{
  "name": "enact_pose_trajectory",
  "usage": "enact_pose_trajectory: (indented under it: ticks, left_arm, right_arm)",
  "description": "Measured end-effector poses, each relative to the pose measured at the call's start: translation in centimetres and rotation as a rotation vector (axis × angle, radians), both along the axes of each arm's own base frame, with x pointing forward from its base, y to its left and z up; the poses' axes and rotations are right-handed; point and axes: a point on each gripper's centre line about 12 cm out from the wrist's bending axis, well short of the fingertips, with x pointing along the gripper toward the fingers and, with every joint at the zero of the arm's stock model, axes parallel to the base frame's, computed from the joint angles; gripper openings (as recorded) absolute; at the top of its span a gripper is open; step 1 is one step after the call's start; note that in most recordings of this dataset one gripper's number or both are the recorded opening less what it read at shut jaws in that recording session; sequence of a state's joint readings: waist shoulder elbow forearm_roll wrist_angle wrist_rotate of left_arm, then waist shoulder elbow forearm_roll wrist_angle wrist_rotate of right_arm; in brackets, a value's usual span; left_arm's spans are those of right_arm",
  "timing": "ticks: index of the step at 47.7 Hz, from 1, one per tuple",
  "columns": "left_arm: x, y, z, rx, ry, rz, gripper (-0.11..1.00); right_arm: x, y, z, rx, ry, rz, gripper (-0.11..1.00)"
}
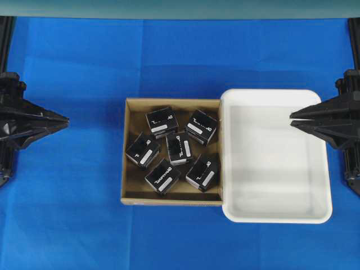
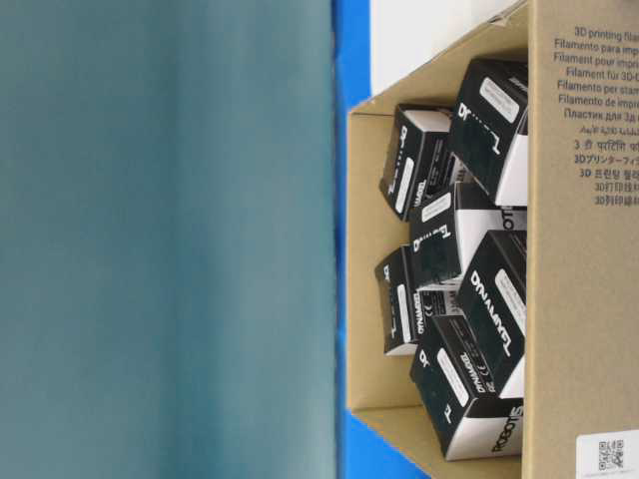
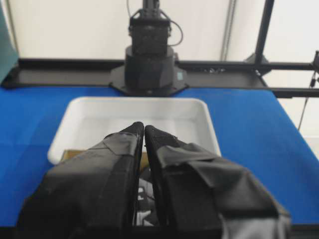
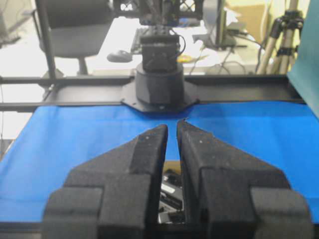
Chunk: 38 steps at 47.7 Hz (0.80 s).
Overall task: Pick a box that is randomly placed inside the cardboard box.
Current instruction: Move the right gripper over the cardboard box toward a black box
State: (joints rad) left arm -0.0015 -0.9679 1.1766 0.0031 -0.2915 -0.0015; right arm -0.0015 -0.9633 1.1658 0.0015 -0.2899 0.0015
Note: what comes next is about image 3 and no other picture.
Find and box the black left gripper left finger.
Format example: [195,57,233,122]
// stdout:
[16,122,144,239]

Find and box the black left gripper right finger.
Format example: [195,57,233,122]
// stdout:
[145,125,291,239]

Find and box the black box with white label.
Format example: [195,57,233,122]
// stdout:
[136,179,158,227]

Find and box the brown cardboard box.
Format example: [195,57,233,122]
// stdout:
[60,149,149,172]

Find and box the white plastic tray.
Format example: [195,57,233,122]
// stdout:
[47,97,221,165]

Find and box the blue table cloth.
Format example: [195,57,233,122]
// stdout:
[0,87,319,227]

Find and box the teal panel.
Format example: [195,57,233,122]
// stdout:
[0,6,19,84]

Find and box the black aluminium frame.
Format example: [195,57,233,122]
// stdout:
[1,0,319,98]

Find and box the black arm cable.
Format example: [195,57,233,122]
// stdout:
[126,0,184,47]

